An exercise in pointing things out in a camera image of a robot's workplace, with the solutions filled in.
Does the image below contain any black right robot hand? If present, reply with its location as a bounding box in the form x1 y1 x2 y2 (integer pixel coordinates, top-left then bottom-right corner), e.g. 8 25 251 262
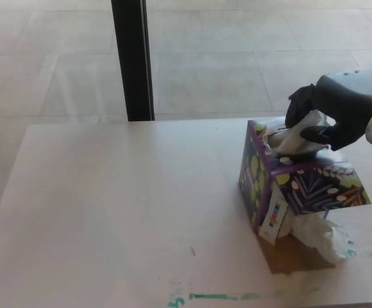
284 69 372 152

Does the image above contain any white pulled tissue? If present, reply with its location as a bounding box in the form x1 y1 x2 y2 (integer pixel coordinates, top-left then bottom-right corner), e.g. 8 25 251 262
267 110 332 155

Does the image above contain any purple floral tissue box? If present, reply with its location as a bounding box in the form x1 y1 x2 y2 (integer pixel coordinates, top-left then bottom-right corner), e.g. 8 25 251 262
238 117 372 275

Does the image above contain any crumpled white tissue wad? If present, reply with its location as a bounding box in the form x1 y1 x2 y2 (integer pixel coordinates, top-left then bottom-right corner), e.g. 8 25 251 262
277 213 349 262

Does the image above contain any black window frame post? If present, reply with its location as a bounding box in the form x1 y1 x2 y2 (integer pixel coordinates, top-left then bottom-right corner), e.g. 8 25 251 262
110 0 156 123

